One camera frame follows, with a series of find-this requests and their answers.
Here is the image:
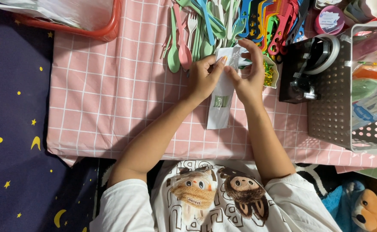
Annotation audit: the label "grey perforated basket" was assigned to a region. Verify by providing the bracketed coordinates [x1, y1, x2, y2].
[307, 22, 377, 154]

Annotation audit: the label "person's right hand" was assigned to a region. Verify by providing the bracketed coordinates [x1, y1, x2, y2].
[224, 38, 266, 105]

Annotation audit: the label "orange plush toy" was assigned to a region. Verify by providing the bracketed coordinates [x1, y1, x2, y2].
[351, 189, 377, 232]

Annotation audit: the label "gold and green twist ties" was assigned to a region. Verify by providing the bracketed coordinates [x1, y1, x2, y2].
[263, 61, 275, 87]

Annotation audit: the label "heap of filled clear packets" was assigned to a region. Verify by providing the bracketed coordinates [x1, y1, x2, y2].
[350, 26, 377, 130]

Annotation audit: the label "person's white printed shirt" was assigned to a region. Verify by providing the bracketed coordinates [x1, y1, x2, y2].
[90, 160, 342, 232]

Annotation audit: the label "pile of pastel plastic cutlery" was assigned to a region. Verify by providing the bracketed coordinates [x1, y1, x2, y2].
[161, 0, 251, 73]

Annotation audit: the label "navy moon and star rug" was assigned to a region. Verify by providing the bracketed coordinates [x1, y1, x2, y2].
[0, 6, 101, 232]

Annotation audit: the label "black and white cloth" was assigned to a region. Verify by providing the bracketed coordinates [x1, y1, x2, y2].
[293, 163, 338, 198]

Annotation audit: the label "pink checked tablecloth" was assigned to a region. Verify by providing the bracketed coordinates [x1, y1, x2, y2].
[47, 0, 377, 169]

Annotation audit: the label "clear plastic bags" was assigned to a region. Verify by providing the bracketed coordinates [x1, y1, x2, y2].
[0, 0, 115, 32]

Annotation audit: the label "white tape roll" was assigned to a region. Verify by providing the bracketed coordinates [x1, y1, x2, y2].
[304, 34, 340, 75]

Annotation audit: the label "white bowl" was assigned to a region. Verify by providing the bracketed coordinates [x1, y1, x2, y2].
[261, 54, 279, 89]

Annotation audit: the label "pink round container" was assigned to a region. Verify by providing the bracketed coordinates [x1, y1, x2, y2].
[314, 5, 346, 35]

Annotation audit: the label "pile of colourful plastic combs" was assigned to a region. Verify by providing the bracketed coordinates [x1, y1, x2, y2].
[237, 0, 311, 57]

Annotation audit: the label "red plastic basket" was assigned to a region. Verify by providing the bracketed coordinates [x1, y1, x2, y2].
[14, 0, 122, 43]

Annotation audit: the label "black tape dispenser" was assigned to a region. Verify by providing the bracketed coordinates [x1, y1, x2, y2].
[279, 34, 340, 104]

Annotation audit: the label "clear plastic packet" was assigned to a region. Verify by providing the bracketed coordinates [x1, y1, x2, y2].
[206, 46, 251, 130]

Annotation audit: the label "person's left hand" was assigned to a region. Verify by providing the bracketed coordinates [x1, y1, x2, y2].
[187, 54, 228, 103]

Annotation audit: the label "blue plush toy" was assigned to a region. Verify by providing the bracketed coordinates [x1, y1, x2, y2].
[321, 180, 367, 232]

